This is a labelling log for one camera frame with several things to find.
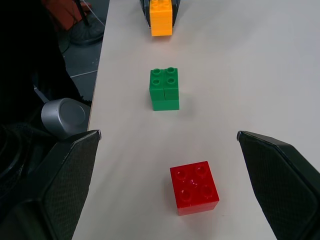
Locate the black round stand base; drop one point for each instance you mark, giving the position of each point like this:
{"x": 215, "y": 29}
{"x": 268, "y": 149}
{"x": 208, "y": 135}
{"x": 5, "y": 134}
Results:
{"x": 86, "y": 32}

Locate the yellow toy brick cube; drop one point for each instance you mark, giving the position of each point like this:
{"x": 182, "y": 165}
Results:
{"x": 161, "y": 21}

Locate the red toy brick cube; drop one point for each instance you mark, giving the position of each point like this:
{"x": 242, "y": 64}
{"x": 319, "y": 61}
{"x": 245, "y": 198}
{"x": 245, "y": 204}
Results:
{"x": 193, "y": 186}

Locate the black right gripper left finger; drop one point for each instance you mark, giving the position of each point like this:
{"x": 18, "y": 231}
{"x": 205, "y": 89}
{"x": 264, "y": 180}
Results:
{"x": 67, "y": 180}

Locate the silver cylindrical robot joint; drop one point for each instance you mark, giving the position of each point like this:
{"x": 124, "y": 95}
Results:
{"x": 63, "y": 117}

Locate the orange red fabric object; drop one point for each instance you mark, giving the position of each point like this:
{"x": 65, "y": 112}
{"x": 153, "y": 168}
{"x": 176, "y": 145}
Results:
{"x": 65, "y": 12}

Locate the black robot torso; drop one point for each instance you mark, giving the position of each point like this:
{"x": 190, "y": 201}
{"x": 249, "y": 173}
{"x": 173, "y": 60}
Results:
{"x": 22, "y": 65}

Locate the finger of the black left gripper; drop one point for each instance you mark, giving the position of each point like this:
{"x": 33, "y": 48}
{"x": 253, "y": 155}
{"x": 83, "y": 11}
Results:
{"x": 145, "y": 12}
{"x": 175, "y": 10}

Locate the green toy brick cube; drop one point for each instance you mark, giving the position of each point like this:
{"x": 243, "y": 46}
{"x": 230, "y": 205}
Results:
{"x": 165, "y": 90}

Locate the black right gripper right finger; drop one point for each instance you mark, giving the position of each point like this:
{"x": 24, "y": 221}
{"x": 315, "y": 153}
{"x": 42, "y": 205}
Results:
{"x": 282, "y": 185}

